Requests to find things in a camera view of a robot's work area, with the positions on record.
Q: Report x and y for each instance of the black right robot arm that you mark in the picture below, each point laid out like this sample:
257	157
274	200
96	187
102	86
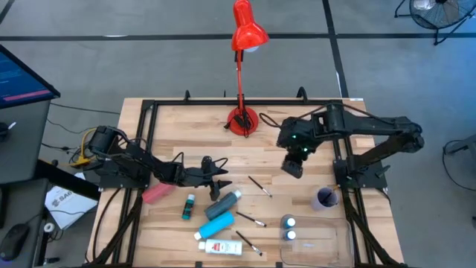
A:
372	124

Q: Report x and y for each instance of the grey equipment leg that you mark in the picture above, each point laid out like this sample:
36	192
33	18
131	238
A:
465	145

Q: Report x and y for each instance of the grey desk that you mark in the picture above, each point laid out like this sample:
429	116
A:
22	149

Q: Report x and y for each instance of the large dark grey paint bottle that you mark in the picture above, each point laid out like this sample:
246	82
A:
221	206

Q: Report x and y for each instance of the small light blue paint bottle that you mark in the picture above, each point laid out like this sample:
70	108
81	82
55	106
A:
289	222

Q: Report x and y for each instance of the black floor fan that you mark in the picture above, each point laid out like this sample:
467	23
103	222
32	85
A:
439	15

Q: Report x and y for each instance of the large light blue paint bottle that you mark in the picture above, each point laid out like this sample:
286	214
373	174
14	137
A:
217	225

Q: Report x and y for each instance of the small dark blue paint bottle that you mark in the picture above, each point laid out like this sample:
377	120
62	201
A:
289	235

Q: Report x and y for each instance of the white tape roll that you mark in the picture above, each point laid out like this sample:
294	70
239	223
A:
45	227

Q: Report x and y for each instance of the white printed paper sheet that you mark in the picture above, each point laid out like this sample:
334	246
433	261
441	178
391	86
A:
67	208

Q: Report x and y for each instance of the black aluminium table frame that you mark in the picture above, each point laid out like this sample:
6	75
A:
208	102

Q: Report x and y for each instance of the white bottle red label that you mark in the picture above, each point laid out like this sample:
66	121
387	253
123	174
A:
223	246

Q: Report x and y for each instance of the red desk lamp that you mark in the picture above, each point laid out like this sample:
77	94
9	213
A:
245	33

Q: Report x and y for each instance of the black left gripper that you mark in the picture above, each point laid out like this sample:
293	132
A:
197	178

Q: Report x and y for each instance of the black computer mouse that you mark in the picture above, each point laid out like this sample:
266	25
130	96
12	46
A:
13	242

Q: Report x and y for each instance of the computer monitor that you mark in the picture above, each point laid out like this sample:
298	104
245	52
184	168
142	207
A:
18	82

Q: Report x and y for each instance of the large red paint bottle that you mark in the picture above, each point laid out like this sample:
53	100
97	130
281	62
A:
156	193

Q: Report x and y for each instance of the black side table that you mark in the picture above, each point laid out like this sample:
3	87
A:
67	180

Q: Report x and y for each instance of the purple plastic cup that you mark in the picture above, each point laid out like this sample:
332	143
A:
316	204

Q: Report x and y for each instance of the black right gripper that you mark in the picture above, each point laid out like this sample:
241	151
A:
295	143

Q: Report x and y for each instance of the clear plastic bin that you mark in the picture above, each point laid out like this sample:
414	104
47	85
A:
327	255

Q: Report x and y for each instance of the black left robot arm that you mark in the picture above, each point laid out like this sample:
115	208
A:
141	160

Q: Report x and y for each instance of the small green paint bottle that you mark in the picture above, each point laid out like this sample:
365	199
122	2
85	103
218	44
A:
188	208

